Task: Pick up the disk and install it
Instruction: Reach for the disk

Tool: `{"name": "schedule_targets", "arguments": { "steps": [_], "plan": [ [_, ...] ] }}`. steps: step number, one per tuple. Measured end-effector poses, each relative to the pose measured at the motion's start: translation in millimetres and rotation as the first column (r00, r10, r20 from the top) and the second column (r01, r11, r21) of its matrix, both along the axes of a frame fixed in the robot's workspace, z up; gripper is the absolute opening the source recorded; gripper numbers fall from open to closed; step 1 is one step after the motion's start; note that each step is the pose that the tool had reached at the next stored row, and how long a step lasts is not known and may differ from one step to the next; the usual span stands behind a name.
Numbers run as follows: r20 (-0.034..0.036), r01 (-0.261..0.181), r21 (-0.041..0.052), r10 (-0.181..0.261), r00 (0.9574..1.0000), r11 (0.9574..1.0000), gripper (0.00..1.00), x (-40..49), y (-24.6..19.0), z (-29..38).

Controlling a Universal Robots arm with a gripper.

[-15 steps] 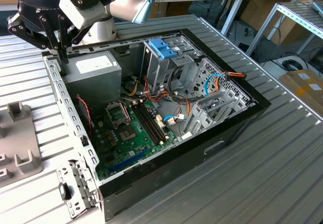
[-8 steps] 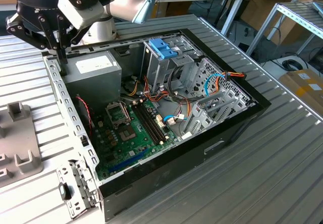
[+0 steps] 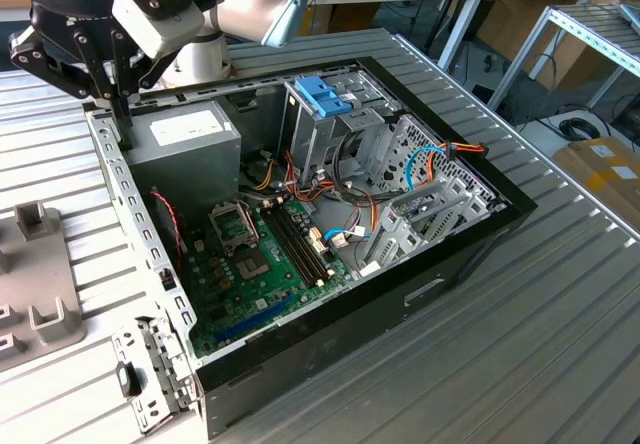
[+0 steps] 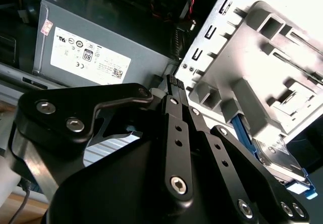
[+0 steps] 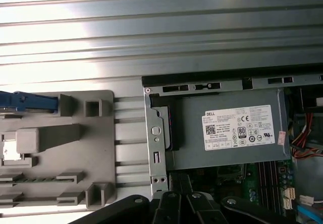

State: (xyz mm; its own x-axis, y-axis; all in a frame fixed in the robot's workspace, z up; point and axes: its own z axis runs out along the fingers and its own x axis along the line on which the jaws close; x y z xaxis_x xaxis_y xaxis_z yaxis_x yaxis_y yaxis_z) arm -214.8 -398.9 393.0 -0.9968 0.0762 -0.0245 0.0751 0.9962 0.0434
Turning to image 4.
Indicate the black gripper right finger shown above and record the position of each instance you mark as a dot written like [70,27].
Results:
[214,148]

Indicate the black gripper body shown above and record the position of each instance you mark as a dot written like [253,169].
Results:
[113,188]

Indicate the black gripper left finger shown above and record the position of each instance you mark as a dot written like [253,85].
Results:
[63,100]

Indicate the hard disk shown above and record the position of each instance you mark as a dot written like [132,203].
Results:
[277,156]

